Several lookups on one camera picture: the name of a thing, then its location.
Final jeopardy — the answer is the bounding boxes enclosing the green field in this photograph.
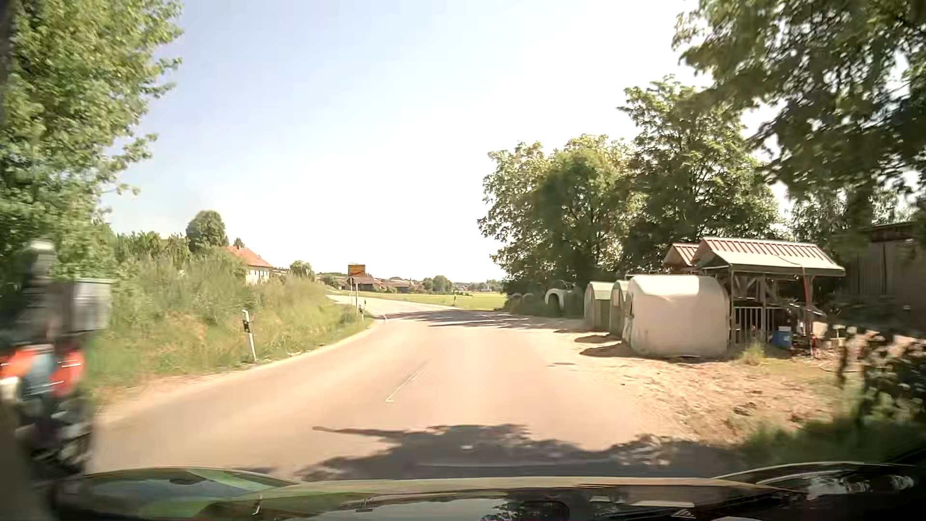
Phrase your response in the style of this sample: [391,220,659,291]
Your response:
[329,289,507,312]

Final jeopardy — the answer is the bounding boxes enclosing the distant village buildings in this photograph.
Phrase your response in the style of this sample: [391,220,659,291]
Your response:
[318,274,504,294]

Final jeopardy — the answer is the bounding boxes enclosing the grey asphalt road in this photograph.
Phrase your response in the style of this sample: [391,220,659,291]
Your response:
[90,294,746,482]

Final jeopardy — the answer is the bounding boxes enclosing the group of green trees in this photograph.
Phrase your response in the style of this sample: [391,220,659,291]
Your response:
[478,76,786,296]

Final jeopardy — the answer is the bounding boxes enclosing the white house with red roof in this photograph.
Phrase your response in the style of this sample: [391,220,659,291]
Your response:
[227,245,274,285]

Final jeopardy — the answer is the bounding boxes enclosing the large white calf hutch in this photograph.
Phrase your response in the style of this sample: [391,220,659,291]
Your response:
[622,274,731,359]

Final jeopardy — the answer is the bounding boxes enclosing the car's own bonnet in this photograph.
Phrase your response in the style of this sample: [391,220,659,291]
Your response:
[54,461,926,521]

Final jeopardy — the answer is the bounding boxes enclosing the round green tree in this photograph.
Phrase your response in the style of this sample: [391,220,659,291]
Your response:
[185,210,230,254]

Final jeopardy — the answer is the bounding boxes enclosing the grassy bank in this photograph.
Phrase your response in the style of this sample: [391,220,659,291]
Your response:
[83,255,373,392]

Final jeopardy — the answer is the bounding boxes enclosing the sandy dirt yard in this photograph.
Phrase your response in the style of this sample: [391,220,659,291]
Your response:
[535,318,926,446]

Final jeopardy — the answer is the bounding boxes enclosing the wooden shelter with red roof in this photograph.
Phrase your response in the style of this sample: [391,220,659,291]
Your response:
[662,236,846,347]

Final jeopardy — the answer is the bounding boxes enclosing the overhanging tree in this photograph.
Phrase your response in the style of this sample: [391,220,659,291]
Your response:
[673,0,926,240]

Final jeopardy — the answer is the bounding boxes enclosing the wooden barn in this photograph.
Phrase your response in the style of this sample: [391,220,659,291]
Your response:
[843,220,926,330]

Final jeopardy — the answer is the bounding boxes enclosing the person on motorcycle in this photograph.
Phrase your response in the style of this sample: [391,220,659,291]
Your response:
[0,239,114,479]

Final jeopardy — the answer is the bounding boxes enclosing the large leafy tree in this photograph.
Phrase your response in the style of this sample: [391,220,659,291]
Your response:
[0,0,184,290]

